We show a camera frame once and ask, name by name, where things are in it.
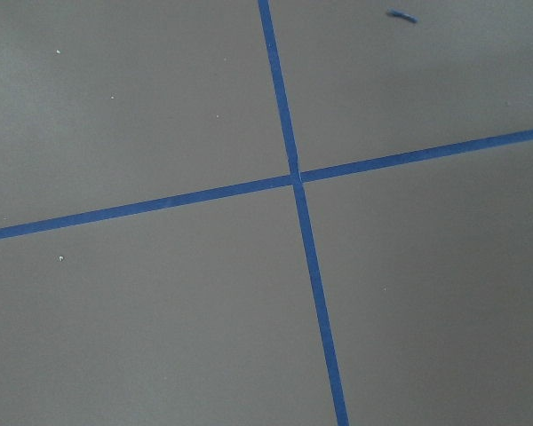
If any crossing blue tape strip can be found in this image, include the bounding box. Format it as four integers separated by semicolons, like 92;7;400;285
258;0;349;425

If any small blue tape scrap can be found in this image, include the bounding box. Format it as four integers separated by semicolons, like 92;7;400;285
386;9;418;24

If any long blue tape strip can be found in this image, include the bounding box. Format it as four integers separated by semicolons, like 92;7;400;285
0;129;533;240

